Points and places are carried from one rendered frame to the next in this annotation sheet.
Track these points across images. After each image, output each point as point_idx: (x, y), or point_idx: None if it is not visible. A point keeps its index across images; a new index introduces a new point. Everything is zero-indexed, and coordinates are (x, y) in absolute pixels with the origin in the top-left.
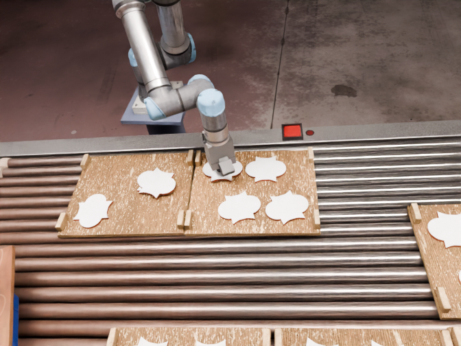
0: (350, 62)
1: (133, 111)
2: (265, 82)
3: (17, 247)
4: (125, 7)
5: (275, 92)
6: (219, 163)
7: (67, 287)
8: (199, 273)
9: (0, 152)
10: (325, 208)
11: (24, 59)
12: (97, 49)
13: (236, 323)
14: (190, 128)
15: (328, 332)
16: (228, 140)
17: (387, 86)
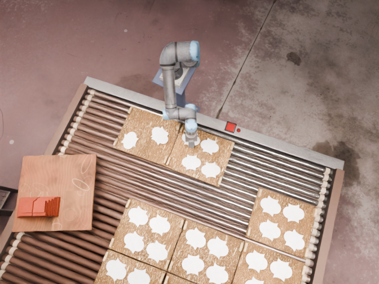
0: (309, 35)
1: (159, 78)
2: (250, 32)
3: (96, 146)
4: (164, 67)
5: (252, 43)
6: (188, 142)
7: (114, 173)
8: (166, 186)
9: (90, 84)
10: (227, 174)
11: None
12: None
13: (173, 211)
14: None
15: (204, 227)
16: (195, 136)
17: (321, 64)
